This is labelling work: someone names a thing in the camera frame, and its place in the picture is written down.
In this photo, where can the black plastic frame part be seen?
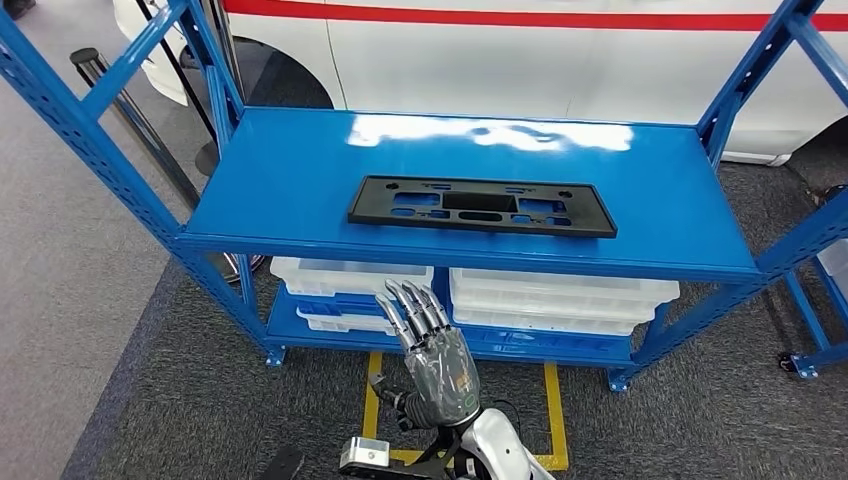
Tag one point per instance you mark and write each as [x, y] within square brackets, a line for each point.
[378, 205]

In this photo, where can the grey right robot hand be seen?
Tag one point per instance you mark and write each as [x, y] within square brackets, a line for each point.
[440, 378]

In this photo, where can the blue metal shelf rack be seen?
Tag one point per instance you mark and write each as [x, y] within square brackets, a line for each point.
[298, 172]
[805, 311]

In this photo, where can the white car with red stripe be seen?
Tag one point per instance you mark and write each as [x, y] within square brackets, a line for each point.
[464, 60]

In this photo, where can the round dark stanchion base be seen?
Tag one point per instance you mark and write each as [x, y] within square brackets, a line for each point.
[831, 195]

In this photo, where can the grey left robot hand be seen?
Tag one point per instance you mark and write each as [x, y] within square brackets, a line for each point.
[281, 467]

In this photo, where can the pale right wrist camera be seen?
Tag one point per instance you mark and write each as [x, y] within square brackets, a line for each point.
[364, 454]

